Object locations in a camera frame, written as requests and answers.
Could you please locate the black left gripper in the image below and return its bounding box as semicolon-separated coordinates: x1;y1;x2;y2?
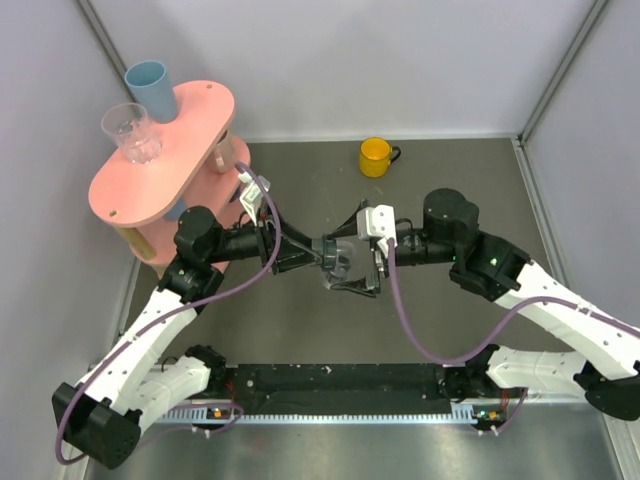
206;202;322;273

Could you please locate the grey threaded coupling nut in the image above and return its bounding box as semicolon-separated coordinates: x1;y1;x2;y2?
311;237;342;272

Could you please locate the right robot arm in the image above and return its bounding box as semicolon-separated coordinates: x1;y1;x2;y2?
331;188;639;421

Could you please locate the yellow mug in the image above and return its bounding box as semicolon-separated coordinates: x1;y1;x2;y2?
359;137;402;178

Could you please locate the pink metallic cup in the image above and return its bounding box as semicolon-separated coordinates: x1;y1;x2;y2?
206;130;236;174

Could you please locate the small blue cup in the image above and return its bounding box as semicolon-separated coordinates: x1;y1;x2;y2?
163;197;187;221

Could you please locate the pink tiered shelf stand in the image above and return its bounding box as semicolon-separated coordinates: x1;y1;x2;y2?
88;80;243;275

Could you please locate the clear drinking glass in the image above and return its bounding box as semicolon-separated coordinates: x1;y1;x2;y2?
101;102;162;164

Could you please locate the blue plastic cup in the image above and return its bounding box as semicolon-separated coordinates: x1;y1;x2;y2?
124;60;179;124

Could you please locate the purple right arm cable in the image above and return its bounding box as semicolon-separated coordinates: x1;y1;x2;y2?
387;239;640;365

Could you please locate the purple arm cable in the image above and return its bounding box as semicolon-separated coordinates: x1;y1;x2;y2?
52;160;281;464
387;239;640;365

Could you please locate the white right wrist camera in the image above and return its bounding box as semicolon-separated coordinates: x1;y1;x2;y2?
356;205;397;259

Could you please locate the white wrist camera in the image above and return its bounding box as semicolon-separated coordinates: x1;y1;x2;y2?
356;205;397;259
238;172;271;226

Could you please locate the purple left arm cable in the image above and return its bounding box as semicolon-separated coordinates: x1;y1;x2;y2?
52;160;281;464

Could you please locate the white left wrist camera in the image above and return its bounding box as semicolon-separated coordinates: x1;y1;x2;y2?
238;172;271;226

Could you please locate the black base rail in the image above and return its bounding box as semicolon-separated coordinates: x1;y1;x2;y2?
222;363;477;416

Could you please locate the white slotted cable duct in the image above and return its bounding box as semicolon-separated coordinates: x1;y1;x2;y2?
155;403;506;426

